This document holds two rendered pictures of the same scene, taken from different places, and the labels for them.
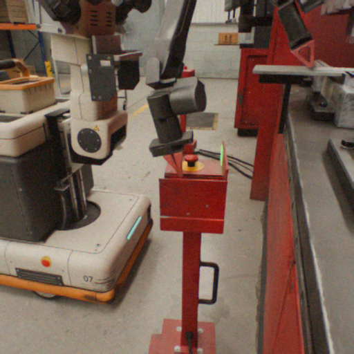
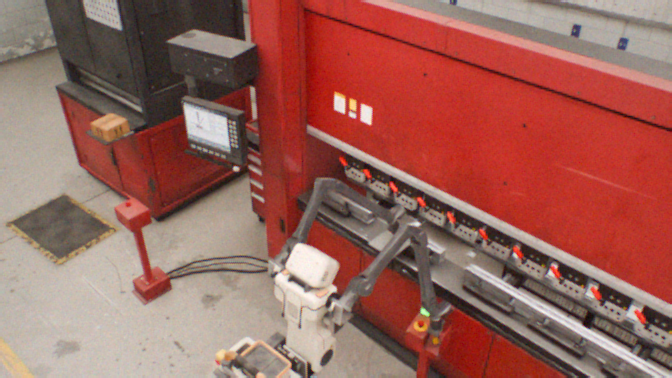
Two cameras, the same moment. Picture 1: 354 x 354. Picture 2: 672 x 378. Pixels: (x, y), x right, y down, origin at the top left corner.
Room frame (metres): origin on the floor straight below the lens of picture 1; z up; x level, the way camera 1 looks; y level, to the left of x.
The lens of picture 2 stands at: (0.24, 2.02, 3.17)
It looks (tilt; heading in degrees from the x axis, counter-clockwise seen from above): 35 degrees down; 297
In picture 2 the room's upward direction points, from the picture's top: 1 degrees clockwise
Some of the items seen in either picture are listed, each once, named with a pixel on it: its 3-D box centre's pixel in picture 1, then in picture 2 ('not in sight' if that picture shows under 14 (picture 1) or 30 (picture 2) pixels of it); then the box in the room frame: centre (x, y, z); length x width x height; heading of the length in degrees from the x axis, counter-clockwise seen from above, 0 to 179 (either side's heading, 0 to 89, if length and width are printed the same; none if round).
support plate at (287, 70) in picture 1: (294, 70); (394, 240); (1.09, -0.41, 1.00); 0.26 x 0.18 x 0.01; 73
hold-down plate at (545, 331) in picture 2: not in sight; (556, 337); (0.10, -0.20, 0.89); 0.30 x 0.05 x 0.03; 163
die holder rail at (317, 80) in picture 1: (317, 74); (343, 200); (1.57, -0.71, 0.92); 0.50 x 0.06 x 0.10; 163
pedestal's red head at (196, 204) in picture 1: (193, 183); (428, 332); (0.72, -0.05, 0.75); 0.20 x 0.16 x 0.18; 175
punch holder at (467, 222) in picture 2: not in sight; (468, 222); (0.69, -0.44, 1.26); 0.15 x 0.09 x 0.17; 163
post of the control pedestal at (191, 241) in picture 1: (190, 283); (422, 373); (0.72, -0.05, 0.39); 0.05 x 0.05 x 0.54; 85
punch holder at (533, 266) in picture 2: not in sight; (535, 257); (0.30, -0.32, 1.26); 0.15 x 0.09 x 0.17; 163
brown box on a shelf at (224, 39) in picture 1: (227, 38); (108, 126); (3.54, -0.57, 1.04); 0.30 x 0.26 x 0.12; 167
